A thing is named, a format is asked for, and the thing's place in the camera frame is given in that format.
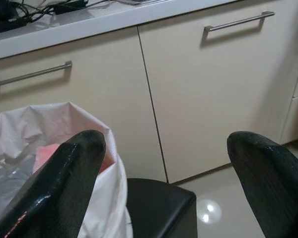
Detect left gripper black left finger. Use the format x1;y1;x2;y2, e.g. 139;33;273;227
0;129;107;238

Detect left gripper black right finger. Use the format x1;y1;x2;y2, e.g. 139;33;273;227
226;130;298;238

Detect pink cloth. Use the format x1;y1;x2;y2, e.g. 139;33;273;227
32;142;65;174

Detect white laundry bag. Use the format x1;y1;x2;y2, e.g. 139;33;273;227
0;101;132;238

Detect beige drawer front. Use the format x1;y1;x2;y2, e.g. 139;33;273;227
280;95;298;146

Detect beige cabinet door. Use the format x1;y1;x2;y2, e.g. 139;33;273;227
138;0;298;185
0;26;168;184

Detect white countertop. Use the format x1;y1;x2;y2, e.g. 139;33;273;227
0;0;239;61

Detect black power adapter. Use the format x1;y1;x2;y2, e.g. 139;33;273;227
0;13;28;36

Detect flat grey white object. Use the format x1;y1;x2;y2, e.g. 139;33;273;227
118;0;162;6

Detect silver bar cabinet handle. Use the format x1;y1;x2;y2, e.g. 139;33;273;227
203;10;276;33
0;60;73;89

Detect black cable bundle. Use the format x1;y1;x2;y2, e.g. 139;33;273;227
8;0;90;25

